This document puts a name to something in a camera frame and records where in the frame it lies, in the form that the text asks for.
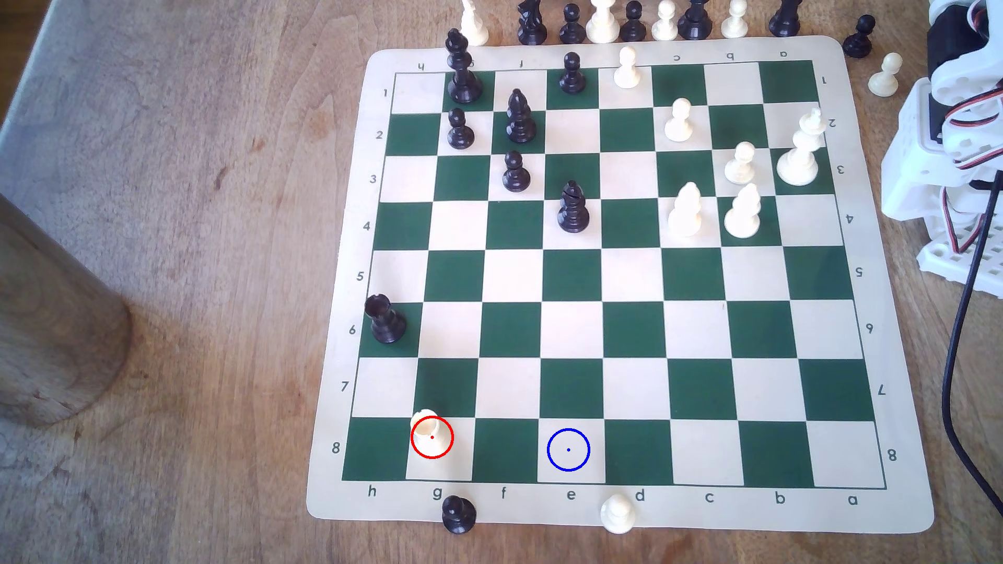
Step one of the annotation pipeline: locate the green white chess mat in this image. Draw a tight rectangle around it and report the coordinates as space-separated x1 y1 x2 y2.
306 35 935 536

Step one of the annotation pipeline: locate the white tall chess piece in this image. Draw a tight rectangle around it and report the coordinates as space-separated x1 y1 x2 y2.
586 0 621 44
459 0 490 46

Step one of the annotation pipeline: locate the black bishop centre board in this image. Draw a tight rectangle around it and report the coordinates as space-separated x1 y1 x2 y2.
557 181 591 233

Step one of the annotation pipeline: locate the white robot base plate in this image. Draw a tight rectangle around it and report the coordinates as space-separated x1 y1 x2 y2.
917 205 1003 299

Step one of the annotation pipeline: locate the white queen chess piece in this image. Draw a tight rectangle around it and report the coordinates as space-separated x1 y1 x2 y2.
776 108 827 187

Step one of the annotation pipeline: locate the metal cylindrical mug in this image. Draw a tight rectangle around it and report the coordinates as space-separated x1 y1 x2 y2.
0 194 133 428

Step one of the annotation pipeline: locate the black bishop chess piece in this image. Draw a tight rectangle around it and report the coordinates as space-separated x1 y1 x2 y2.
505 88 539 144

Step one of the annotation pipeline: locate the black rook chess piece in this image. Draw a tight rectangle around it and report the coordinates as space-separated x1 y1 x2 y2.
366 295 407 344

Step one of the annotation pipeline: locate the black tall chess piece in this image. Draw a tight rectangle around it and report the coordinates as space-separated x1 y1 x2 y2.
768 0 802 38
678 0 713 41

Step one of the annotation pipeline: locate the white bishop chess piece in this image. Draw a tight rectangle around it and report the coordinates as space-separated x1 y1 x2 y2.
724 183 763 239
668 182 704 238

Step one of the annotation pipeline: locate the black knight chess piece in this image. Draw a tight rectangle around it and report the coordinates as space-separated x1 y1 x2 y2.
517 0 549 45

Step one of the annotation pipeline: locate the black king chess piece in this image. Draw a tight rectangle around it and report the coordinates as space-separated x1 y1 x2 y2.
444 29 484 104

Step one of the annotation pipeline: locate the black pawn chess piece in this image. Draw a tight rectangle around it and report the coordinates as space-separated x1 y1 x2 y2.
558 3 587 45
441 495 477 536
558 52 587 95
447 108 476 150
843 15 876 59
620 2 648 43
502 150 532 193

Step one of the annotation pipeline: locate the white rook chess piece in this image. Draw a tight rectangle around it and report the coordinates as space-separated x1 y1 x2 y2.
411 408 451 457

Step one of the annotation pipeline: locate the black cable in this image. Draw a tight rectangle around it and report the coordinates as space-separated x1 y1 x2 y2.
942 168 1003 514

